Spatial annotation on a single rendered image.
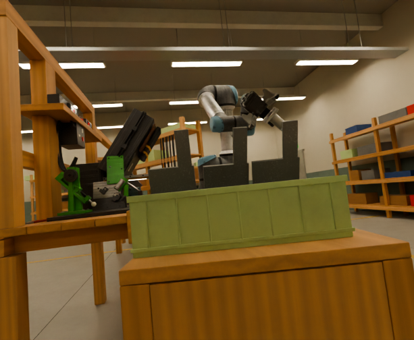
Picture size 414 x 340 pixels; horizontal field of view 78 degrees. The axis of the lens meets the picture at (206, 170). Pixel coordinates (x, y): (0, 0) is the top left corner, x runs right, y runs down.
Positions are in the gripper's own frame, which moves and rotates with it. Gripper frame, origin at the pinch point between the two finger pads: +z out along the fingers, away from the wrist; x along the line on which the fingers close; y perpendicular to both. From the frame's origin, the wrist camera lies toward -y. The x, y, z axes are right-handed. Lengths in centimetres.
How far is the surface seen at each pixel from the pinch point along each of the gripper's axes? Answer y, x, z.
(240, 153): 1.3, -14.8, 15.1
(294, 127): -5.3, 1.7, 16.6
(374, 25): -202, 316, -567
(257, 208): -8.3, -21.5, 30.8
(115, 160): 41, -88, -79
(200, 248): -2, -39, 35
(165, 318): -1, -50, 50
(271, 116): 1.5, -0.2, 13.9
